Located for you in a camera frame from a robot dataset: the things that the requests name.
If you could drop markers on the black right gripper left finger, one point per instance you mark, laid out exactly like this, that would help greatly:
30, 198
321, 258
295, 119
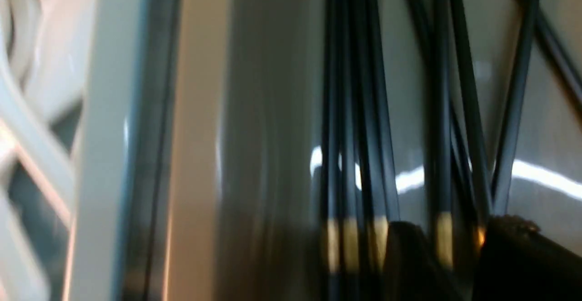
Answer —
411, 270

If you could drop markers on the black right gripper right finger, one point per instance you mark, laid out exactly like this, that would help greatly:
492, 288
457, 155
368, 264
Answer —
517, 263

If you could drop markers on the pile of black chopsticks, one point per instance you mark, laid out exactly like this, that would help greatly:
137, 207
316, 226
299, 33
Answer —
358, 195

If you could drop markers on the tan plastic chopstick bin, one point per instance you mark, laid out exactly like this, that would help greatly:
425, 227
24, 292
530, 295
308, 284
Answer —
243, 221

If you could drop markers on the teal plastic spoon bin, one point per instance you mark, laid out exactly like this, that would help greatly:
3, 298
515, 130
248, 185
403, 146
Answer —
102, 73

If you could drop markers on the pile of white soup spoons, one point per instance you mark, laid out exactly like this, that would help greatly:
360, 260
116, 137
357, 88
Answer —
22, 278

